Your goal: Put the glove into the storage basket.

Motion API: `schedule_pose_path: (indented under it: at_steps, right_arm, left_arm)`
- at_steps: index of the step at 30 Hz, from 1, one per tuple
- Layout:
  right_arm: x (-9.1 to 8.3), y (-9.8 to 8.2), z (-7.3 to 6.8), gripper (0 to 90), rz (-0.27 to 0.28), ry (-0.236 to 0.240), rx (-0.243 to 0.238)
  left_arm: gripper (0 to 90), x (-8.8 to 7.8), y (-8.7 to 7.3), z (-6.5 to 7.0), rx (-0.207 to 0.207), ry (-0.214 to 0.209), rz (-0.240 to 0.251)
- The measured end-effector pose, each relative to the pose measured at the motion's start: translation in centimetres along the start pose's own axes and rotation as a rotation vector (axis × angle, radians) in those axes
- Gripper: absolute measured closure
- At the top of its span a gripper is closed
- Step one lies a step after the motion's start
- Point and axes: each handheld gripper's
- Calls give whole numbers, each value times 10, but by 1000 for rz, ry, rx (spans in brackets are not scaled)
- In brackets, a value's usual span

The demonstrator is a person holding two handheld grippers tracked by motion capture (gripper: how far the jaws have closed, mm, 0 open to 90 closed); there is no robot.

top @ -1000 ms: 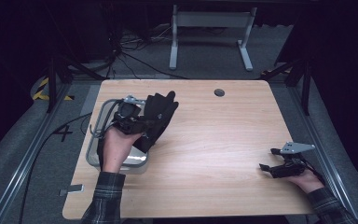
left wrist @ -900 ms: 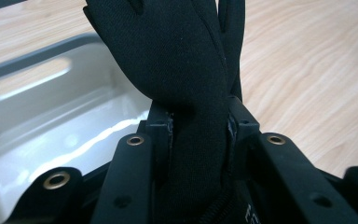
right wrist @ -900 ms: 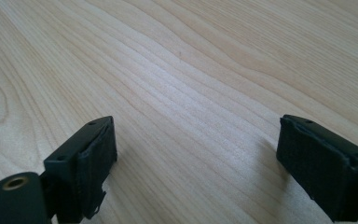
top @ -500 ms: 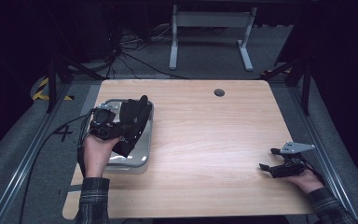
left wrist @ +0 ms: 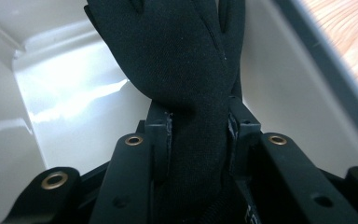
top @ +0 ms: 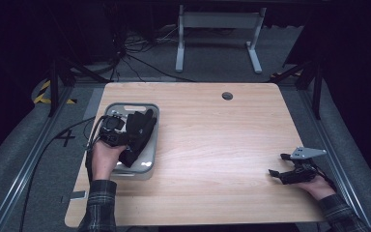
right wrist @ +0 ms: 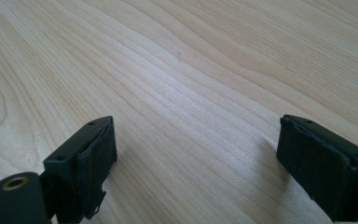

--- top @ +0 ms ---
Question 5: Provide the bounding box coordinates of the black floor cable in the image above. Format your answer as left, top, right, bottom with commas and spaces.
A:
18, 116, 97, 232

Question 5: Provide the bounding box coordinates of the yellow black hazard tape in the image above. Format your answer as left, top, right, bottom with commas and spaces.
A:
33, 79, 78, 105

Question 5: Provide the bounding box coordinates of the person's left hand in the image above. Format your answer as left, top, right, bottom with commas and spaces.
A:
91, 139, 127, 182

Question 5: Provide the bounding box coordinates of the white plastic bin grey rim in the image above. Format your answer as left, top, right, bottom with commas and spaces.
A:
88, 101, 160, 181

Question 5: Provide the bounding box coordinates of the left hand-held gripper cable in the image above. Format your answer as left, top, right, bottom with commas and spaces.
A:
84, 115, 106, 182

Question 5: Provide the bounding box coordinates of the person's right hand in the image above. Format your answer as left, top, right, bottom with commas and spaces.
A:
297, 175, 336, 202

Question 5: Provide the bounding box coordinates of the white metal desk frame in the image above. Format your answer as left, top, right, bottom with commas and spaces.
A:
174, 4, 268, 74

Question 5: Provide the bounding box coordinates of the right hand-held gripper cable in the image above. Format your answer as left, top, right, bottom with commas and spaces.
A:
311, 163, 338, 193

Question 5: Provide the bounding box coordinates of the hand-held gripper cable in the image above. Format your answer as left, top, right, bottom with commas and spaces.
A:
84, 115, 106, 182
311, 163, 338, 193

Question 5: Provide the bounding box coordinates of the tangle of black cables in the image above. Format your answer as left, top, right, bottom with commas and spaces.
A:
108, 24, 197, 83

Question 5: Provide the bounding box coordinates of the aluminium floor rail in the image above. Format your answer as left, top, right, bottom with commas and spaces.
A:
0, 86, 75, 232
298, 89, 371, 232

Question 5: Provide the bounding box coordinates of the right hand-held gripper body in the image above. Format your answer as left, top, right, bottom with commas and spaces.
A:
280, 146, 328, 186

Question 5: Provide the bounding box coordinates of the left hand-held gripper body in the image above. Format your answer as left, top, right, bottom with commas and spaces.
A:
98, 110, 130, 148

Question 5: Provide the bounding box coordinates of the grey tape label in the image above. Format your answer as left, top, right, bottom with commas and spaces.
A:
60, 189, 88, 204

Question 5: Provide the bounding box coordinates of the black metal stand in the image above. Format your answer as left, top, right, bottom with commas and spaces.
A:
268, 57, 324, 121
47, 57, 111, 118

